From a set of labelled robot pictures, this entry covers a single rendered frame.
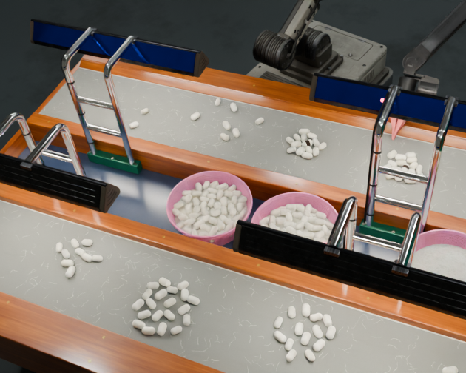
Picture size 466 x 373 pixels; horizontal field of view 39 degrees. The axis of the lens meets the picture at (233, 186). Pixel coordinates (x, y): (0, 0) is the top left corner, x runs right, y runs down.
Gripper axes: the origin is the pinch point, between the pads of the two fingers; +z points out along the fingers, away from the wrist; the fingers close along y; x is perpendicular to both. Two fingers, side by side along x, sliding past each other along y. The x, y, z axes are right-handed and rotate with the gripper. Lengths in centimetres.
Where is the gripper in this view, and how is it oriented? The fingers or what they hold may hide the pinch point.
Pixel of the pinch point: (393, 137)
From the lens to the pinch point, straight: 220.1
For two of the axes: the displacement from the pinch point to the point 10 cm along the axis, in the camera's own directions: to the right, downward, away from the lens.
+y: 9.2, 2.4, -3.2
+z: -2.4, 9.7, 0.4
